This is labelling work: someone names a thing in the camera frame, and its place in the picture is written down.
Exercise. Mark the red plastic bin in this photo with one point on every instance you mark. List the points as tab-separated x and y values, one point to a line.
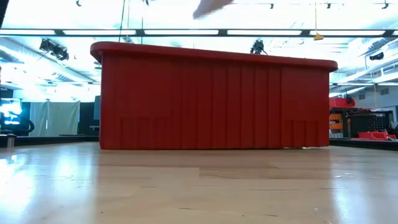
214	102

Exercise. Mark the small red storage bin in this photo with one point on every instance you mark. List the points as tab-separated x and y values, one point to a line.
340	102

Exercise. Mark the yellow hanging plug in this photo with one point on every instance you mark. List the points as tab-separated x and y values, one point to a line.
318	37

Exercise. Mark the grey curtain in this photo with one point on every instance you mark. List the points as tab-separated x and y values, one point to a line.
54	118

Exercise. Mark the black ceiling light fixture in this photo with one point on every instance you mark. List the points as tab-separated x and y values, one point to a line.
54	49

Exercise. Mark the black storage shelf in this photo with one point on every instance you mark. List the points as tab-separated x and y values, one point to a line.
370	123

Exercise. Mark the computer monitor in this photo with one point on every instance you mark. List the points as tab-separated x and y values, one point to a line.
11	112

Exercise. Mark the black overhead camera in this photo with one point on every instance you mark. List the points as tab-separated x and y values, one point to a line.
257	46

